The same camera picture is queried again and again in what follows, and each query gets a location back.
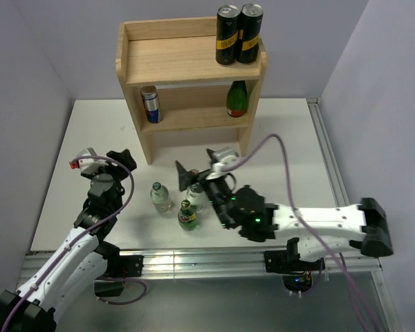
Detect black tall can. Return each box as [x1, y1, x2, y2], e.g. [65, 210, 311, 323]
[236, 3, 264, 64]
[215, 4, 241, 66]

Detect aluminium rail frame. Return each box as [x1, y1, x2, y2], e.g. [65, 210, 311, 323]
[306, 98, 403, 331]
[17, 246, 370, 286]

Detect aluminium front rail frame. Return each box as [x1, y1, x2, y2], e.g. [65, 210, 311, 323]
[17, 246, 370, 286]

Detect aluminium right rail frame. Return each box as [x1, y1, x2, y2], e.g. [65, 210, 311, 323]
[306, 98, 403, 331]

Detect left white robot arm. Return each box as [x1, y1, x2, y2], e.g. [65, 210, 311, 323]
[0, 148, 137, 331]

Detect right black tall can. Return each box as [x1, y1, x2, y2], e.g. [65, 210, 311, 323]
[236, 3, 264, 64]

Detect dark green glass bottle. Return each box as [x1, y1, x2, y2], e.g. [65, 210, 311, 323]
[226, 80, 248, 118]

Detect wooden two-tier shelf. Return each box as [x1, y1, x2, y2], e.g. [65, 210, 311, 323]
[115, 17, 268, 164]

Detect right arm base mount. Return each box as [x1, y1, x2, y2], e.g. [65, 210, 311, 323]
[264, 250, 325, 299]

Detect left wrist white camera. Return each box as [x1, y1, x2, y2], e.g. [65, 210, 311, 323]
[69, 147, 107, 179]

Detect left black tall can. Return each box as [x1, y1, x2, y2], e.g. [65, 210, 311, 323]
[215, 4, 241, 66]

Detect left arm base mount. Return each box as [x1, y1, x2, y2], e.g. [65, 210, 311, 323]
[94, 255, 145, 299]

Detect clear bottle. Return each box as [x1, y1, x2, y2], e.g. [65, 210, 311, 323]
[186, 183, 206, 212]
[150, 182, 172, 213]

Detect green labelled glass bottle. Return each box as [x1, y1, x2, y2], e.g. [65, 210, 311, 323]
[178, 200, 199, 231]

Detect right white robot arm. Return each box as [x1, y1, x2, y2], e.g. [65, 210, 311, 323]
[176, 147, 394, 270]

